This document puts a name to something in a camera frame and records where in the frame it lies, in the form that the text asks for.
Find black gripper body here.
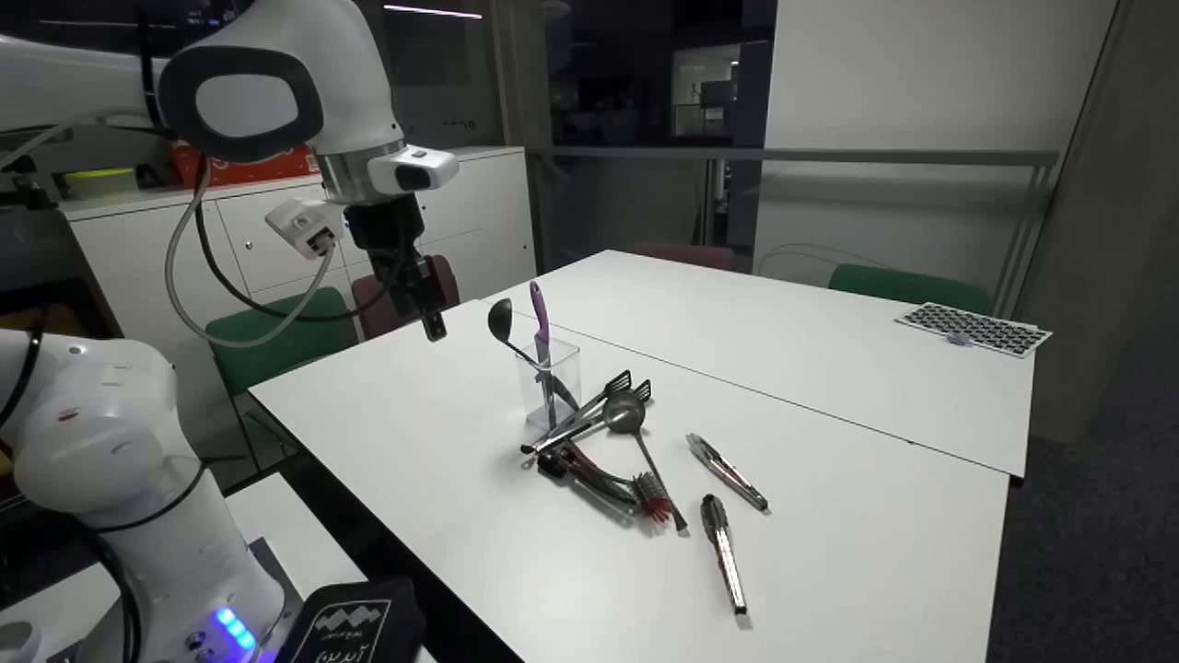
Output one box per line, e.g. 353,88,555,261
345,197,429,308

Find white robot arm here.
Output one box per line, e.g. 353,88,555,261
0,0,458,663

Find robot base table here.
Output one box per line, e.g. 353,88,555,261
0,470,446,663

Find clear plastic cup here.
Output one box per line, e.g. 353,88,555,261
534,338,583,432

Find silver tongs near cup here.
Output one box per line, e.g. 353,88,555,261
526,374,652,454

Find black ladle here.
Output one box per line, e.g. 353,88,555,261
485,299,577,414

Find dark red chair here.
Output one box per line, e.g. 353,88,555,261
350,254,462,338

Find green chair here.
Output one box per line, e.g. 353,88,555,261
829,265,991,314
205,289,356,393

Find white cabinet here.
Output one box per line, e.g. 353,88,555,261
64,147,534,449

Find black red utensil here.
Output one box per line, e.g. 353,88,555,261
538,447,671,529

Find black control box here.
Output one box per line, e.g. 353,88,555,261
274,580,429,663

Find far green chair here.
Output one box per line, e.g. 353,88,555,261
829,265,991,314

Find checkered calibration sheet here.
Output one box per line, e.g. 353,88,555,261
902,301,1051,357

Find metal handrail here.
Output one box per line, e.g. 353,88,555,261
526,147,1058,165

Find purple handled utensil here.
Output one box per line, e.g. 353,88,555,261
531,281,553,368

